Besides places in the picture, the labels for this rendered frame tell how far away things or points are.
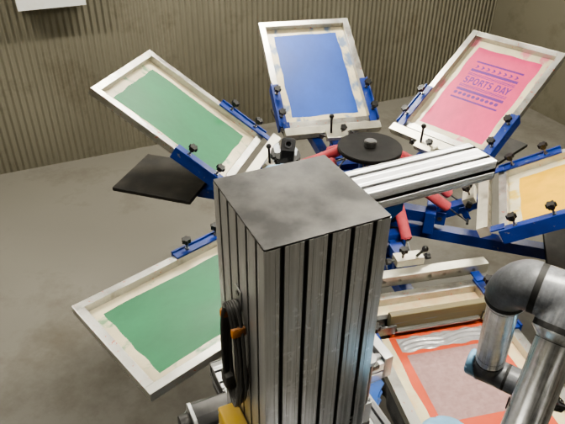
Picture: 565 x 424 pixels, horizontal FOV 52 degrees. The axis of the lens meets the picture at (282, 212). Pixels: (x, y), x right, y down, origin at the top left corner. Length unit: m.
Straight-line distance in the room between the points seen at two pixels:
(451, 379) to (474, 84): 1.95
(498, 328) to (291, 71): 2.50
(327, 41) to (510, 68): 1.12
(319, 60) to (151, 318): 2.04
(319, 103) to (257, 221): 2.58
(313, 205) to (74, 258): 3.47
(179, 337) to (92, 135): 3.54
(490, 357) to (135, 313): 1.41
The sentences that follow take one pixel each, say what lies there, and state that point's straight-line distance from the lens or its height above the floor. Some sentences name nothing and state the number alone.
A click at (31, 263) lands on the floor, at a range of 4.47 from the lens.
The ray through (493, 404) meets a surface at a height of 0.96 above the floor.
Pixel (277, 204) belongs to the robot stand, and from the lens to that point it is 1.05.
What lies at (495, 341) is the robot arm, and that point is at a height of 1.55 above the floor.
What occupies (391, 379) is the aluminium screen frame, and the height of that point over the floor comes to 0.99.
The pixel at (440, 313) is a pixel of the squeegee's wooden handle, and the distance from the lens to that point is 2.35.
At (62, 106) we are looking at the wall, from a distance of 5.46.
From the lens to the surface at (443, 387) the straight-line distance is 2.21.
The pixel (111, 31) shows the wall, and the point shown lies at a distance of 5.32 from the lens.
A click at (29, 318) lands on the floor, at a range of 4.02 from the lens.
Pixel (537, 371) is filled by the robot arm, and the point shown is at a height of 1.65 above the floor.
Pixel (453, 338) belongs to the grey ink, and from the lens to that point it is 2.38.
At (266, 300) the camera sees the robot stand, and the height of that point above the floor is 1.92.
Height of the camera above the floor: 2.60
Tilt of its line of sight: 34 degrees down
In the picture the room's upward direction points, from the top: 1 degrees clockwise
